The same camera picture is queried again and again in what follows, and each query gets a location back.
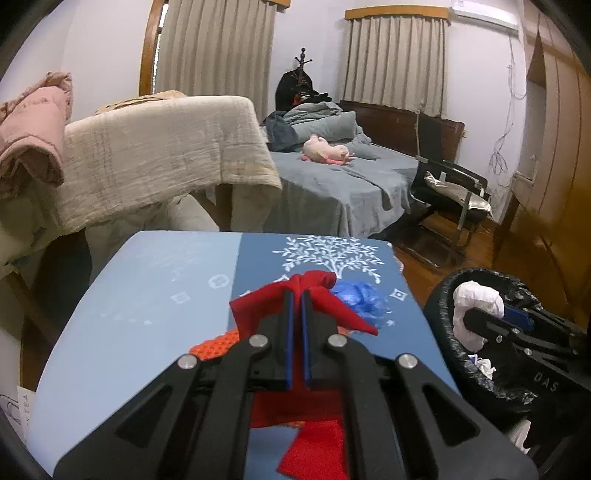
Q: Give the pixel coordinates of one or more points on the white wad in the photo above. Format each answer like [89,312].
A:
[475,295]

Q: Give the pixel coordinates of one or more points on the grey pillow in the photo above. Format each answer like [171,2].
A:
[328,127]

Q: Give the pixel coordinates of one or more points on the blue plastic bag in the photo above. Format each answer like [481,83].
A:
[362,300]

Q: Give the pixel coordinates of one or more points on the black lined trash bin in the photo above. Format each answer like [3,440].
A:
[448,360]

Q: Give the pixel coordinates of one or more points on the long wooden curtain pelmet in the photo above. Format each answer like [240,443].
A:
[279,2]

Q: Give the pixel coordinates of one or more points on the black metal chair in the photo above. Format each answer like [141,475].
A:
[429,134]

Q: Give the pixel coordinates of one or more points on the bed with grey sheet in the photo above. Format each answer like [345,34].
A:
[332,194]

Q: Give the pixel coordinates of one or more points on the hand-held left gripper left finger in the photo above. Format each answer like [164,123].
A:
[288,341]

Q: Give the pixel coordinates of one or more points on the blue printed tablecloth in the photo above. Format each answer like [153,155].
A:
[152,323]

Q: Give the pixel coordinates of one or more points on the tan garment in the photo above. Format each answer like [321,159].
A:
[138,100]

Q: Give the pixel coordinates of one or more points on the dark blue-grey garment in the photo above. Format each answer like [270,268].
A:
[280,134]

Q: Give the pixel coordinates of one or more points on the narrow beige curtain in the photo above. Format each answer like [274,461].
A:
[392,64]

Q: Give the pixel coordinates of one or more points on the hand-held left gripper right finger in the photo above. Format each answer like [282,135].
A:
[308,341]

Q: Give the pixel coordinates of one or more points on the dark wooden bed headboard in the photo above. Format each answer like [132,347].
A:
[392,124]

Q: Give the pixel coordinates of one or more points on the black coat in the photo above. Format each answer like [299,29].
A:
[291,90]

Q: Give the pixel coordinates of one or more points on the wooden window frame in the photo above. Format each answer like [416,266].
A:
[148,55]

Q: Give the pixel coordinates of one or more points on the pink plush toy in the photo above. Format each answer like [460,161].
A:
[323,150]

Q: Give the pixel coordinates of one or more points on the silver cushion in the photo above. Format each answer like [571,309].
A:
[455,194]

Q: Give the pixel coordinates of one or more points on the white paper bag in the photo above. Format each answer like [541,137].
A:
[21,413]

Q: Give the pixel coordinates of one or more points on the white air conditioner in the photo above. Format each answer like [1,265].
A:
[485,11]

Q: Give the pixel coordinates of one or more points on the beige blanket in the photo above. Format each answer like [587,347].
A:
[152,152]

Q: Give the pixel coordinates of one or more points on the pink quilted jacket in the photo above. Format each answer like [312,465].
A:
[32,134]

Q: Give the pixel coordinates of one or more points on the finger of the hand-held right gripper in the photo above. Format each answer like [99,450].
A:
[489,325]
[519,317]

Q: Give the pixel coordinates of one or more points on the dark wooden coat rack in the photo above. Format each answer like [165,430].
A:
[303,57]

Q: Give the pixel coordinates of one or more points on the orange mesh net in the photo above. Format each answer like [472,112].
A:
[212,346]

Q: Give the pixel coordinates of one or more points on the red cloth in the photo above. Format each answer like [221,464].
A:
[318,443]
[277,302]

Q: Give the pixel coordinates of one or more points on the short wooden curtain pelmet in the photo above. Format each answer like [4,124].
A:
[397,12]

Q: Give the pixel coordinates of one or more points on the crumpled white tissue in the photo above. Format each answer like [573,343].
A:
[484,368]

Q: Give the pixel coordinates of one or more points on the wide beige curtain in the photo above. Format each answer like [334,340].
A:
[217,50]

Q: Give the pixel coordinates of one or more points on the brown wooden wardrobe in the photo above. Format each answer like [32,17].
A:
[563,161]

